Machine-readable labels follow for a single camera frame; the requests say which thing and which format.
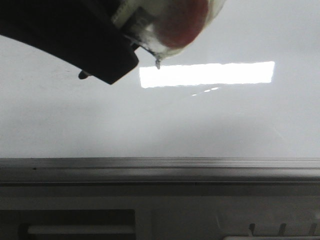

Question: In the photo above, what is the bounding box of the grey cabinet below whiteboard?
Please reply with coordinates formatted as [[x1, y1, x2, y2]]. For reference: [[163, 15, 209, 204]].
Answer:
[[0, 182, 320, 240]]

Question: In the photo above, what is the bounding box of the white whiteboard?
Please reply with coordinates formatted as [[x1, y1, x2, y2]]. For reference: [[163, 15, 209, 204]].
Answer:
[[0, 0, 320, 158]]

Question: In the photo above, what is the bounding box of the grey aluminium whiteboard tray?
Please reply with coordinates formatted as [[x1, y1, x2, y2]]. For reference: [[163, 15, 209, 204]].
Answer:
[[0, 157, 320, 185]]

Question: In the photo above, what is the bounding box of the red magnet taped to marker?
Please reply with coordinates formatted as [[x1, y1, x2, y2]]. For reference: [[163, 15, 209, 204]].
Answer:
[[122, 0, 225, 68]]

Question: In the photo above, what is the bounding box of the white whiteboard marker black tip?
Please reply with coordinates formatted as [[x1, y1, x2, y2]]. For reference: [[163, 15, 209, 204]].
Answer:
[[78, 0, 161, 84]]

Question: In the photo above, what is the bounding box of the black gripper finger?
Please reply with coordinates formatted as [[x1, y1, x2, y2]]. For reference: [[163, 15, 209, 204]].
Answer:
[[0, 0, 139, 84]]

